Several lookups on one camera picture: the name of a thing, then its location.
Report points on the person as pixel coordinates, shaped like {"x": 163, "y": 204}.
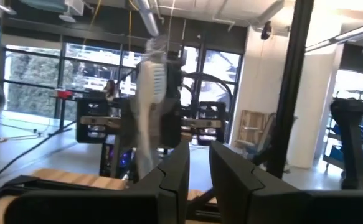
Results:
{"x": 111, "y": 90}

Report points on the wooden pallet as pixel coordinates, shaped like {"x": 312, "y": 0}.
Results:
{"x": 249, "y": 127}

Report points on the black desk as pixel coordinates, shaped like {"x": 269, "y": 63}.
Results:
{"x": 62, "y": 115}

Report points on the green white bagged toothbrush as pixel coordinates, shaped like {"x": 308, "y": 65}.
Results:
{"x": 150, "y": 93}

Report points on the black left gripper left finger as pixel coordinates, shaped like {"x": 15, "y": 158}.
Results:
{"x": 106, "y": 208}

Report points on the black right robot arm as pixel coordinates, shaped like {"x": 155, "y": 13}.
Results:
{"x": 172, "y": 124}

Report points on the black-framed window wall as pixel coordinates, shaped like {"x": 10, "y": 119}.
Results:
{"x": 61, "y": 77}

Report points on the black computer tower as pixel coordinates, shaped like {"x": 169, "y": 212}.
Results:
{"x": 109, "y": 158}

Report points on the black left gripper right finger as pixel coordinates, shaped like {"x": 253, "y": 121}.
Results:
{"x": 277, "y": 208}

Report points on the black background robot rig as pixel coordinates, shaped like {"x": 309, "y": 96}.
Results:
{"x": 212, "y": 109}

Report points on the blue utility cart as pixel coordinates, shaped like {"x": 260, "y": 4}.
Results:
{"x": 333, "y": 152}

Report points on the red box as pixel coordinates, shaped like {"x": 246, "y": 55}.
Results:
{"x": 64, "y": 94}

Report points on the grey ceiling pipe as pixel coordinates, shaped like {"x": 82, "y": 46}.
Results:
{"x": 147, "y": 18}

